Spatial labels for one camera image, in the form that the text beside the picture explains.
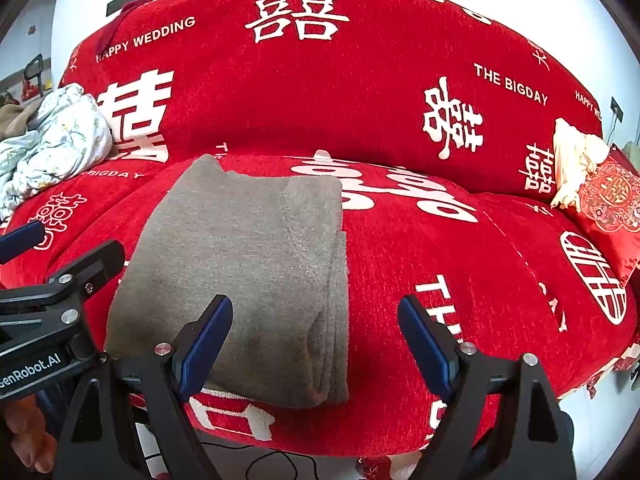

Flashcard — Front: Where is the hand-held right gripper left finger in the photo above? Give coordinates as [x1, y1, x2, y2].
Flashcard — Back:
[52, 294, 235, 480]

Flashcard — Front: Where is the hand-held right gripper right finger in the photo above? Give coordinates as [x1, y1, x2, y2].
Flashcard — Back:
[397, 294, 578, 480]

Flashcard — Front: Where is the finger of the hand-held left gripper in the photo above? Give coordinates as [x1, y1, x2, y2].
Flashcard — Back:
[0, 220, 46, 266]
[46, 239, 126, 329]

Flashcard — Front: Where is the grey knit sweater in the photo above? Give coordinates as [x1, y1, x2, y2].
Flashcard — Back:
[104, 154, 351, 410]

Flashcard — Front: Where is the person's left hand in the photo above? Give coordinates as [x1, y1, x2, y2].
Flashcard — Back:
[2, 394, 58, 475]

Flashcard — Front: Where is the light floral blanket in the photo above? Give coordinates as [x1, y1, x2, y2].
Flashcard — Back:
[0, 82, 113, 221]

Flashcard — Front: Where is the brown cloth pile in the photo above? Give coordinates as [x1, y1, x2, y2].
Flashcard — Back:
[0, 95, 43, 141]

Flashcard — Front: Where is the red embroidered cushion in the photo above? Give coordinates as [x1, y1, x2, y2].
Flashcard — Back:
[575, 142, 640, 283]

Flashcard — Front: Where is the red printed sofa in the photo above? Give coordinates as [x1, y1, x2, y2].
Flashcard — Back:
[0, 0, 640, 461]

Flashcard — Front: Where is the black floor cable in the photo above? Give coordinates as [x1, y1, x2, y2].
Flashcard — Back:
[200, 440, 323, 480]

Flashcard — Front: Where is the black luggage handle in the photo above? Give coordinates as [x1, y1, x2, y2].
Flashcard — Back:
[22, 54, 45, 86]

